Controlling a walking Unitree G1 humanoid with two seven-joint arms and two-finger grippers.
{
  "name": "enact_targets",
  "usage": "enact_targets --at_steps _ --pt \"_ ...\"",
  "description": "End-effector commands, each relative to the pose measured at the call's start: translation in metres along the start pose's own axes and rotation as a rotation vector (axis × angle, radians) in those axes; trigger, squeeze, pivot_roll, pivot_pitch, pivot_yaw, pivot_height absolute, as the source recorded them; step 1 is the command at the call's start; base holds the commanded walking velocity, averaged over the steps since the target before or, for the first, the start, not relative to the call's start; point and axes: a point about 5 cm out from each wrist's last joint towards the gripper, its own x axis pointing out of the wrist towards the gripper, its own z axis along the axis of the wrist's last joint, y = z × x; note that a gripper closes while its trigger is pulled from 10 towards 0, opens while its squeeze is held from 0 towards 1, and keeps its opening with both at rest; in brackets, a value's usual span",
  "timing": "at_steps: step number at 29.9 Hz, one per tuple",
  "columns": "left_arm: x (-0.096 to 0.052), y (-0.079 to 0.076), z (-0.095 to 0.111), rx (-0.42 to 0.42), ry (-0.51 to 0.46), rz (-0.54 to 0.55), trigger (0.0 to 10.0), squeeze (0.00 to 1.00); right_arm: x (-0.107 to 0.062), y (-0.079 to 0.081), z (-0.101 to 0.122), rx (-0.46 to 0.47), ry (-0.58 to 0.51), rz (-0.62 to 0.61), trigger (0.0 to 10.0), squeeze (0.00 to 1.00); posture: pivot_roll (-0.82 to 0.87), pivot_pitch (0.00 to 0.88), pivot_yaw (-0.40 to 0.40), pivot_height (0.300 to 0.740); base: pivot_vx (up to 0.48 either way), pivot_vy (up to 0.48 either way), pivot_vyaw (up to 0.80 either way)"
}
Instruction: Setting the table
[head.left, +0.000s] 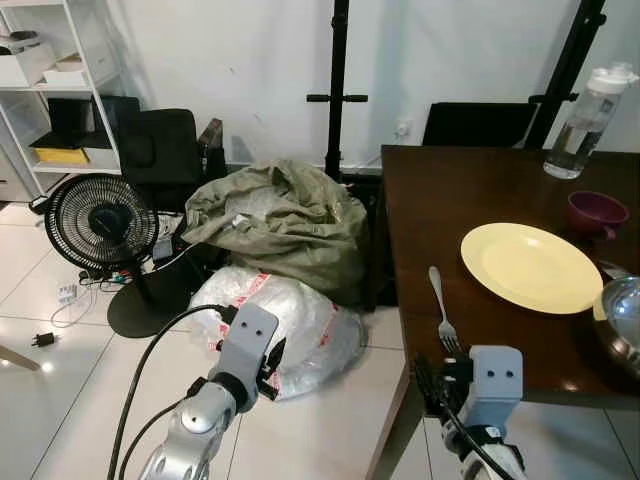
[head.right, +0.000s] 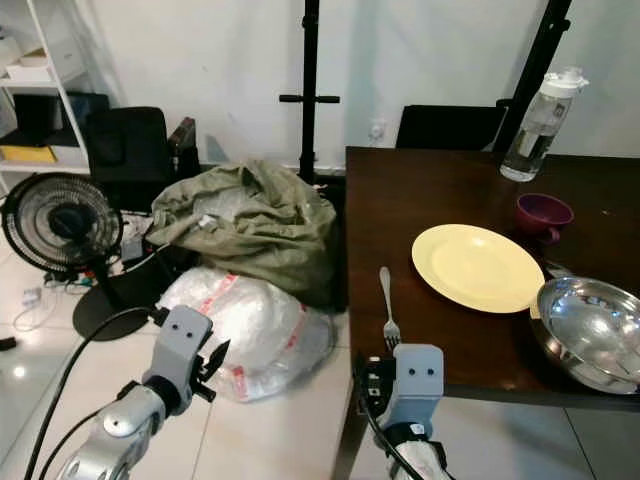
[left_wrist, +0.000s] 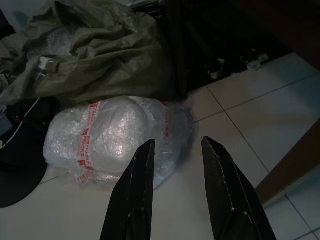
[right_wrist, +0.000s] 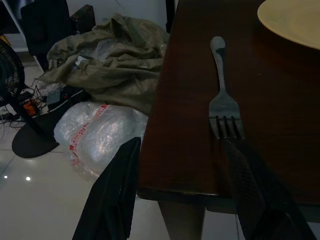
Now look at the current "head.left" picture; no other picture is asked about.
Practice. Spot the upright black stand pole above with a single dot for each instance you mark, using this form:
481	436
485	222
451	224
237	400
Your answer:
337	90

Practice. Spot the black padded armchair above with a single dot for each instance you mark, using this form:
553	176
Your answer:
160	150

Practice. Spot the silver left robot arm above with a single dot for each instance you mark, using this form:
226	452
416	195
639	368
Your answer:
195	425

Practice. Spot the yellow flat box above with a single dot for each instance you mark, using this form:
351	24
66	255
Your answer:
62	156

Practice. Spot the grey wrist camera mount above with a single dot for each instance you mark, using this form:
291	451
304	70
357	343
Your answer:
246	338
495	382

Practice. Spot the black chair backrest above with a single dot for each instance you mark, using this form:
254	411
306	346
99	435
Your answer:
478	125

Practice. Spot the black box on shelf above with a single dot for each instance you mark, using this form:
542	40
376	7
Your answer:
70	118

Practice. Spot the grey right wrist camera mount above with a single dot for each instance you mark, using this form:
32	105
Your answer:
495	382

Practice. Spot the clear plastic bag red print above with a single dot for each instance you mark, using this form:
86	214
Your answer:
310	325

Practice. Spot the clear plastic water bottle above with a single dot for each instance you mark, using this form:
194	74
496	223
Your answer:
582	125

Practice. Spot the black power plug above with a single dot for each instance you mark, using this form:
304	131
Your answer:
43	339

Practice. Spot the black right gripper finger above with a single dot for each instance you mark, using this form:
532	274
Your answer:
426	386

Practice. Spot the white shelf unit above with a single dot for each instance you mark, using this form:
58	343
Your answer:
92	60

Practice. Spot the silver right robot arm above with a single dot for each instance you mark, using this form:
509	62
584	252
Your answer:
493	456

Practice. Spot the slanted black stand pole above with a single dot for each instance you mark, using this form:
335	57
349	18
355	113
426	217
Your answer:
568	70

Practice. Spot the white wall socket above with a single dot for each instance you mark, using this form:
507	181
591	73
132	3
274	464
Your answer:
403	128

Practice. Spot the stainless steel bowl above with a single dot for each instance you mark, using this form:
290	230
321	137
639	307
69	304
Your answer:
624	318

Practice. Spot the olive green sack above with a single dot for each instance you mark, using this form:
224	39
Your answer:
285	225

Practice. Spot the white cardboard box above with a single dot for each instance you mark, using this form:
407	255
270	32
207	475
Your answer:
75	70

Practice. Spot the silver metal fork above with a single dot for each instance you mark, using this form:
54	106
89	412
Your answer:
439	298

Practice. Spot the pale yellow plate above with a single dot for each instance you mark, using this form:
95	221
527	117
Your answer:
530	266

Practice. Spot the black floor fan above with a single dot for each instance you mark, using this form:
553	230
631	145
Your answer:
100	222

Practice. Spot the white power strip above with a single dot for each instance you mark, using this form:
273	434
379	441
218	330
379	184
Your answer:
67	294

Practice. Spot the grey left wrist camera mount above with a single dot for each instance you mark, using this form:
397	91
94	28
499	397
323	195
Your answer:
246	338

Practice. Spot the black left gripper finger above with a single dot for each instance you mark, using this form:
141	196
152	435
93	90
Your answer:
274	352

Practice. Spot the purple cup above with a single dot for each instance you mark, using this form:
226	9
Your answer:
595	212

